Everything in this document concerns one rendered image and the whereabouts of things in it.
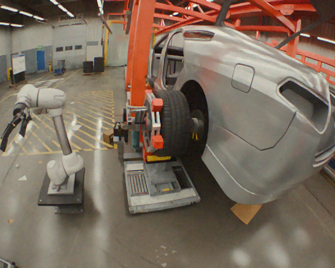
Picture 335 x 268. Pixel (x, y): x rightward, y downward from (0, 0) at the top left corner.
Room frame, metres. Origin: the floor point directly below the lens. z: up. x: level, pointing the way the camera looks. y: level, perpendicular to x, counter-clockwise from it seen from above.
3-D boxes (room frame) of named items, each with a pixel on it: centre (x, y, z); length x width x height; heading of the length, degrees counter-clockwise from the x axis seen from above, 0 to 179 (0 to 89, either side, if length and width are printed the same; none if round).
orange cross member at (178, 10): (3.97, -0.18, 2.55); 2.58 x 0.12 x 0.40; 111
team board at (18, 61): (5.44, 8.68, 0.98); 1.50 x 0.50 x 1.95; 24
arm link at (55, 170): (0.72, 1.01, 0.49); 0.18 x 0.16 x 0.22; 138
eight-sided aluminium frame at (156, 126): (1.28, 0.19, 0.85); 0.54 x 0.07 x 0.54; 21
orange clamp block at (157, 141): (0.99, 0.07, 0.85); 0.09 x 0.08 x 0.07; 21
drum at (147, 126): (1.26, 0.25, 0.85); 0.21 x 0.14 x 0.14; 111
